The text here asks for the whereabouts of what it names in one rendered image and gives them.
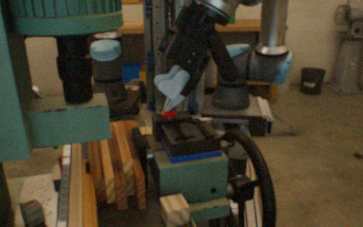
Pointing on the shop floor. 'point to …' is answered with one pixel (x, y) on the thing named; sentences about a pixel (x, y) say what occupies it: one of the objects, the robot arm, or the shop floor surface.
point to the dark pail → (311, 80)
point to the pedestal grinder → (351, 45)
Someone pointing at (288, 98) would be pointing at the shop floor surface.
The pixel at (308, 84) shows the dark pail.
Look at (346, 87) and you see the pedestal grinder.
